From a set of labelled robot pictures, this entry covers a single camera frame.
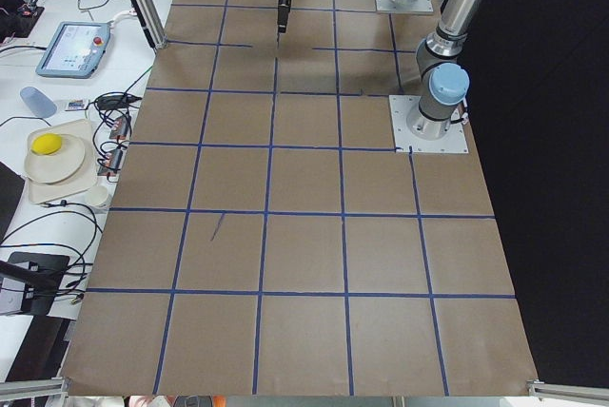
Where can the teach pendant tablet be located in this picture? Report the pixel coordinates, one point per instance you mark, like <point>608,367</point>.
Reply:
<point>75,50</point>

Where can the power strip with plugs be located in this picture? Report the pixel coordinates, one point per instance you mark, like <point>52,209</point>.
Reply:
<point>114,148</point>

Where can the blue plastic cup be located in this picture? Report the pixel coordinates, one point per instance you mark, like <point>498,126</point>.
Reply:
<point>38,103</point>

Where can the beige serving tray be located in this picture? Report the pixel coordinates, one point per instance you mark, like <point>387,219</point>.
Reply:
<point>84,178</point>

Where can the yellow fruit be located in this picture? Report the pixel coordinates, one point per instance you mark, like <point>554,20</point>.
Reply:
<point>46,144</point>

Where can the beige plate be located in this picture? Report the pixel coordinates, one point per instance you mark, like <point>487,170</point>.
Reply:
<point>49,169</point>

